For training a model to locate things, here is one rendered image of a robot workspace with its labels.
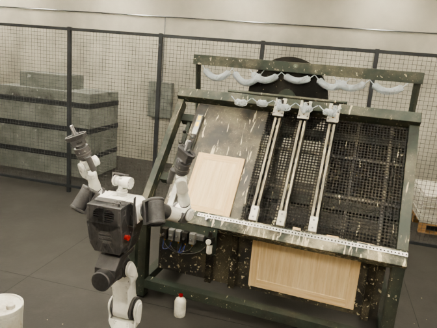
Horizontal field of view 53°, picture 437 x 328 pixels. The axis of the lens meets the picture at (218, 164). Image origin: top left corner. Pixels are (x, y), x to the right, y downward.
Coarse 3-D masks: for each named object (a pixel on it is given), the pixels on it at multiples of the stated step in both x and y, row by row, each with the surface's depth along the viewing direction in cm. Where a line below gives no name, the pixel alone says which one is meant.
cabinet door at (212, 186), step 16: (208, 160) 395; (224, 160) 392; (240, 160) 389; (192, 176) 390; (208, 176) 387; (224, 176) 384; (240, 176) 382; (192, 192) 383; (208, 192) 380; (224, 192) 377; (192, 208) 376; (208, 208) 373; (224, 208) 370
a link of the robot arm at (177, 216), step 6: (168, 204) 252; (174, 210) 253; (180, 210) 260; (192, 210) 264; (174, 216) 253; (180, 216) 259; (186, 216) 261; (192, 216) 267; (174, 222) 260; (180, 222) 260; (186, 222) 265
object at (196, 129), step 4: (196, 120) 416; (200, 120) 415; (200, 124) 415; (196, 128) 411; (192, 132) 410; (196, 132) 409; (196, 136) 410; (192, 144) 404; (192, 148) 405; (172, 188) 386; (172, 192) 384; (176, 192) 384; (172, 196) 383; (176, 196) 384; (168, 200) 381; (172, 200) 380; (172, 204) 379
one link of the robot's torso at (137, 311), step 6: (138, 300) 273; (108, 306) 272; (138, 306) 271; (138, 312) 272; (114, 318) 276; (120, 318) 276; (138, 318) 273; (114, 324) 274; (120, 324) 273; (126, 324) 273; (132, 324) 272; (138, 324) 279
